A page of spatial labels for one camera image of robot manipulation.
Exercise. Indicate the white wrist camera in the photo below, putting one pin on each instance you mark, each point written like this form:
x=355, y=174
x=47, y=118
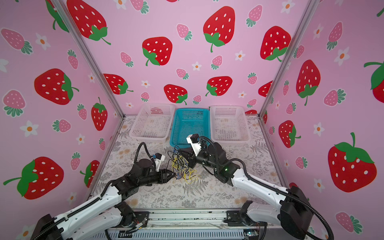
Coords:
x=158, y=159
x=194, y=141

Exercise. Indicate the right white plastic basket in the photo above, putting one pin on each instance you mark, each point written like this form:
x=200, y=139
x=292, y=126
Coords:
x=229, y=125

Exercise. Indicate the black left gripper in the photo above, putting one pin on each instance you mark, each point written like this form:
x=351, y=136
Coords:
x=164, y=175

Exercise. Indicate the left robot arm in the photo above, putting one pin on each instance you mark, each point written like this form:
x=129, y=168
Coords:
x=106, y=210

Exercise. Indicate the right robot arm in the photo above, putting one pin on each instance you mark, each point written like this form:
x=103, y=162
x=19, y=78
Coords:
x=291, y=208

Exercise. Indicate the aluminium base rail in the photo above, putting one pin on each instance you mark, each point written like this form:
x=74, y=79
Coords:
x=198, y=224

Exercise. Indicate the left white plastic basket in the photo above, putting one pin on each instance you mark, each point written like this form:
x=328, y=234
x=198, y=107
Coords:
x=153, y=123

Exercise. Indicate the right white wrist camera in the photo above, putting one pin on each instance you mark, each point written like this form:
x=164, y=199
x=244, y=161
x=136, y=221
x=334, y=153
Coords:
x=194, y=141

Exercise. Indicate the white plastic basket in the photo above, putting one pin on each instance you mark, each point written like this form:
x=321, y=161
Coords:
x=229, y=125
x=153, y=123

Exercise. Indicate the teal plastic basket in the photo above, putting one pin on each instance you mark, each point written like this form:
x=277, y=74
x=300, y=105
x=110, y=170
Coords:
x=189, y=121

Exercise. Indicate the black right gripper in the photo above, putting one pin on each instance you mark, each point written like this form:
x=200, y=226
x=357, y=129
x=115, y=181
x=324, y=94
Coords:
x=188, y=151

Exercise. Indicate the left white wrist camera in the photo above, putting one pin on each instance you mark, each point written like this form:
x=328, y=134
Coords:
x=158, y=159

